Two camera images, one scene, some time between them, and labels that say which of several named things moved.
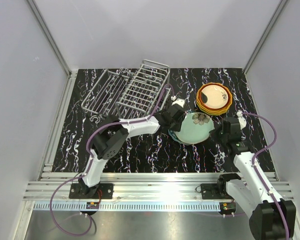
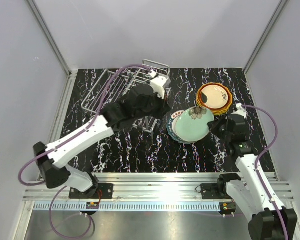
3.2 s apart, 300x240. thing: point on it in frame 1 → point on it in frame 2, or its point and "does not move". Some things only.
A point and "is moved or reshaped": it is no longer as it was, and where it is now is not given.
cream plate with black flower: (217, 96) does not move
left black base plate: (104, 191) does not move
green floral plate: (195, 128) is moved or reshaped
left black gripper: (178, 127) → (164, 109)
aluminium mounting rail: (132, 186) does not move
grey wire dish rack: (141, 91) does not move
